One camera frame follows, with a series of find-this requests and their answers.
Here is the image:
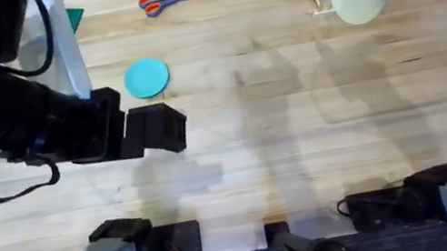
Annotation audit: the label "teal plate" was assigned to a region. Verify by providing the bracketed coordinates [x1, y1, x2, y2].
[120, 54, 174, 103]

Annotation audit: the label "white box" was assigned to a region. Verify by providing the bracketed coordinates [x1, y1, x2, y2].
[6, 0, 95, 111]

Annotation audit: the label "green flat board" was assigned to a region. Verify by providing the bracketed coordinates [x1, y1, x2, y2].
[65, 5, 89, 35]

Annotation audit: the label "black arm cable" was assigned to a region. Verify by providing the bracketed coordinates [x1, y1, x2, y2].
[0, 0, 61, 83]

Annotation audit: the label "orange-handled scissors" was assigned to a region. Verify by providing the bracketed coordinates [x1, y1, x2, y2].
[137, 0, 214, 21]

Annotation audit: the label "black camera stand pole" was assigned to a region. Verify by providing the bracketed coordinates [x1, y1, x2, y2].
[262, 206, 369, 251]

